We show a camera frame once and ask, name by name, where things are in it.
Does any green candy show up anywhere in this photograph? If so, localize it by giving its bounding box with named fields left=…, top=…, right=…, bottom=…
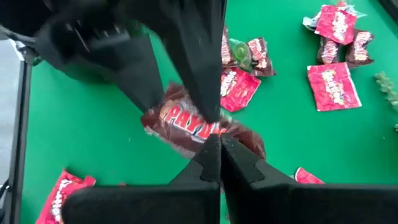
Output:
left=229, top=37, right=252, bottom=71

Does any red Skittles bag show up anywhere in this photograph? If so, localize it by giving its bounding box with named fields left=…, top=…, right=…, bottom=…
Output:
left=290, top=167, right=326, bottom=185
left=35, top=169, right=97, bottom=224
left=307, top=62, right=363, bottom=112
left=314, top=4, right=358, bottom=46
left=220, top=67, right=262, bottom=113

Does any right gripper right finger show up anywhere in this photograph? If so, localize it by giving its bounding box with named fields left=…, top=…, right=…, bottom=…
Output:
left=220, top=134, right=398, bottom=224

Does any clear wrapped candy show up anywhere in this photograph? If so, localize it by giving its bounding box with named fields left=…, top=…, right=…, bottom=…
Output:
left=302, top=12, right=323, bottom=32
left=335, top=1, right=368, bottom=18

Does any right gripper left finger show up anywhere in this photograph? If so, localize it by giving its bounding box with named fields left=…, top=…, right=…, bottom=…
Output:
left=61, top=133, right=222, bottom=224

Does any artificial succulent plant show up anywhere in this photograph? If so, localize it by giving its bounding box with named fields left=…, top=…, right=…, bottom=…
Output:
left=374, top=71, right=398, bottom=131

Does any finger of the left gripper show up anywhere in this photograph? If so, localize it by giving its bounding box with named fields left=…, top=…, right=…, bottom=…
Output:
left=114, top=34, right=165, bottom=113
left=149, top=0, right=228, bottom=123

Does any black table frame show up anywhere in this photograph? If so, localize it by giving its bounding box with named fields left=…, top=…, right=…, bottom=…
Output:
left=7, top=0, right=398, bottom=224

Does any brown PayDay candy bar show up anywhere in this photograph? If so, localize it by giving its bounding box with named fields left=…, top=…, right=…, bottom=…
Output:
left=247, top=37, right=277, bottom=78
left=221, top=26, right=239, bottom=68
left=141, top=82, right=267, bottom=159
left=344, top=29, right=376, bottom=69
left=317, top=37, right=341, bottom=65

